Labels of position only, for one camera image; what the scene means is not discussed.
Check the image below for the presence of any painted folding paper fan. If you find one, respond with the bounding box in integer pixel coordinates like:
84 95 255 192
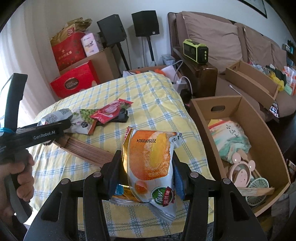
208 119 251 164

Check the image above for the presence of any green pea snack packet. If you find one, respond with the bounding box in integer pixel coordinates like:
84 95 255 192
67 109 97 136

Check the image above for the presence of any orange snack bag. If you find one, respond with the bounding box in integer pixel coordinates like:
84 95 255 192
111 127 183 223

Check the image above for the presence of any black speaker right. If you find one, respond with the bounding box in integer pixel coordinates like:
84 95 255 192
132 10 159 37

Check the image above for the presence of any wooden folding fan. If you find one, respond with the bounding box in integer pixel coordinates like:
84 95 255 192
43 133 114 168
238 187 275 197

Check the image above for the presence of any red snack packet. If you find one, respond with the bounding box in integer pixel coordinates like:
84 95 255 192
90 99 133 124

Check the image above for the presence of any mint green handheld fan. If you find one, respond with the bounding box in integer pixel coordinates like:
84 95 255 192
244 177 269 207

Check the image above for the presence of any black small hand shovel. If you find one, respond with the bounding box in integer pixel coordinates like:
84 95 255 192
106 108 129 124

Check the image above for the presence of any black speaker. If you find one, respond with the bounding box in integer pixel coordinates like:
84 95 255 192
132 10 159 37
97 14 127 47

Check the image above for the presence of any yellow checkered tablecloth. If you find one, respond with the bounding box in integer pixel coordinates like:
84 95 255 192
35 72 212 238

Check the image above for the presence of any white curtain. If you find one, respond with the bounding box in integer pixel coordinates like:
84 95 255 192
0 6 61 130

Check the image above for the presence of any grey white snack bag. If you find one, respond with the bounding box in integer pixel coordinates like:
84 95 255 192
37 108 73 126

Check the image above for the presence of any shallow cardboard tray on sofa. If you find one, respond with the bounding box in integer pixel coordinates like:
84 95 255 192
225 61 279 109

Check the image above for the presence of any yellow plastic bag on sofa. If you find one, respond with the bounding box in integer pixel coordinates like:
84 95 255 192
269 72 285 91

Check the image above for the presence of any brown cardboard box by wall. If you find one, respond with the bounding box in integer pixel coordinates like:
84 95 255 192
60 47 121 83

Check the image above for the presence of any black speaker left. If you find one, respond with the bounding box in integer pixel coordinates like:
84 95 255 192
97 14 127 47

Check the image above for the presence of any red gift box lower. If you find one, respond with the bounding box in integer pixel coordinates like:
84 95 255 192
50 61 100 98

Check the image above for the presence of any brown sofa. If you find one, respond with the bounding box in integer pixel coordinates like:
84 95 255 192
168 11 295 121

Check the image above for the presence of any pink small box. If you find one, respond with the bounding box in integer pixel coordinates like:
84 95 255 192
81 33 101 57

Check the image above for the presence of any pink mouse-ear handheld fan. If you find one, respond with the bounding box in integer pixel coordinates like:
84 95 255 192
227 152 255 188

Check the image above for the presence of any brown sofa cushion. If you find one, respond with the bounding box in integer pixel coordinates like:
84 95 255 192
182 11 242 73

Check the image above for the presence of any red gift bag upper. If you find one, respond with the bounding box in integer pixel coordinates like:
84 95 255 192
51 32 86 71

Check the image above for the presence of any person left hand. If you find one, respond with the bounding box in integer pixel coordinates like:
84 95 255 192
1 149 32 223

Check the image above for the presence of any large open cardboard box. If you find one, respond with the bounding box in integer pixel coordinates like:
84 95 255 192
190 95 290 216

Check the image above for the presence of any gold paper bag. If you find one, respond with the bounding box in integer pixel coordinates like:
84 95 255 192
50 18 92 47

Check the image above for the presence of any framed ink painting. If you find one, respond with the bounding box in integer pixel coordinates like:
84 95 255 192
239 0 267 18

